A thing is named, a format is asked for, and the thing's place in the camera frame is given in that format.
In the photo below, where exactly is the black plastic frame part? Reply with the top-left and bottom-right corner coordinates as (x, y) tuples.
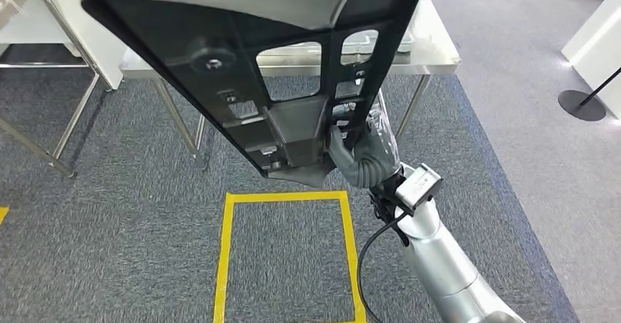
(80, 0), (433, 189)

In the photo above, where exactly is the steel workbench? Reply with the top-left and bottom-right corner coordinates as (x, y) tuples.
(119, 0), (462, 172)

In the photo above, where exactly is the yellow floor tape square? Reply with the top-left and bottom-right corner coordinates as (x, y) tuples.
(212, 190), (368, 323)

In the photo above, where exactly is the white board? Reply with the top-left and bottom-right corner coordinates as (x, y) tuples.
(0, 0), (128, 92)

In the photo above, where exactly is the black stanchion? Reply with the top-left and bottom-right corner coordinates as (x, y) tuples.
(557, 66), (621, 122)

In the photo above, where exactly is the white counter block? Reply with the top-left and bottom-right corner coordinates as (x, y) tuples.
(562, 0), (621, 120)

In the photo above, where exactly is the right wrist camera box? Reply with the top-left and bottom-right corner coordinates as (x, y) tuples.
(394, 163), (444, 216)

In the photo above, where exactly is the black camera cable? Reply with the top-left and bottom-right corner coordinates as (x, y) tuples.
(356, 209), (413, 323)

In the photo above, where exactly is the steel tube frame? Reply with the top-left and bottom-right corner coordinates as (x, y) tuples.
(0, 0), (115, 179)

